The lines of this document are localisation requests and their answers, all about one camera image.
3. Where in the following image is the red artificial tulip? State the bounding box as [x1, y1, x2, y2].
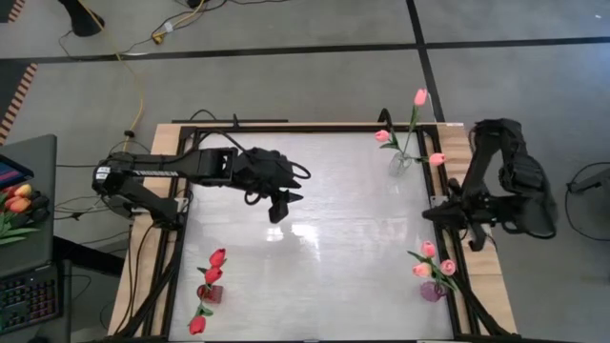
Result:
[197, 266, 224, 299]
[208, 248, 228, 292]
[188, 297, 215, 336]

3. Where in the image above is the black backlit keyboard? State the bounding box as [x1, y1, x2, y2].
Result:
[0, 265, 62, 334]

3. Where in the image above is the dark laptop screen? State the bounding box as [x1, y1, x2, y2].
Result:
[0, 152, 35, 191]

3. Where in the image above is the black floor stand foot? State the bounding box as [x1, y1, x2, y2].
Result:
[565, 166, 610, 195]

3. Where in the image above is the dark grey side desk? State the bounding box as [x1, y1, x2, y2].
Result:
[0, 133, 72, 343]

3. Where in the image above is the white glossy work sheet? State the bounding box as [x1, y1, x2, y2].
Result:
[167, 131, 455, 342]

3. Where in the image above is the clear glass vase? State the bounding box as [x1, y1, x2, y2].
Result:
[386, 151, 414, 178]

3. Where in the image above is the orange pink artificial tulip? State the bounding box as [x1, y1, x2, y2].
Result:
[407, 240, 437, 287]
[436, 258, 458, 292]
[412, 262, 439, 290]

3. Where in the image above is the black metal table frame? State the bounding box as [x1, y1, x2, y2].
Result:
[112, 122, 514, 343]

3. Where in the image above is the yellow hanging cable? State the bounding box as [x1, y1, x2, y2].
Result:
[77, 0, 146, 192]

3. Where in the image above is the purple glass vase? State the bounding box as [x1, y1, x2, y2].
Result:
[418, 279, 449, 304]

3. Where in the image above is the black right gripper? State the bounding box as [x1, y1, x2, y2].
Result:
[422, 178, 492, 252]

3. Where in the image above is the yellow cable with plug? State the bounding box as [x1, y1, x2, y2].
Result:
[151, 0, 212, 47]

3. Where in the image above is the black stand base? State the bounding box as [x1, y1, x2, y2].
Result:
[57, 0, 107, 38]

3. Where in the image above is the black mat with orange stripes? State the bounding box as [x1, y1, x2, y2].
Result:
[0, 0, 28, 24]
[0, 61, 39, 145]

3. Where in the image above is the red glass vase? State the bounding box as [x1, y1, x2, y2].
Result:
[196, 284, 224, 305]

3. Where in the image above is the light pink artificial tulip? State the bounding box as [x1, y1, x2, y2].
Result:
[409, 151, 447, 168]
[402, 88, 428, 163]
[374, 128, 404, 161]

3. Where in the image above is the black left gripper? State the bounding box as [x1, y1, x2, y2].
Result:
[236, 147, 305, 225]

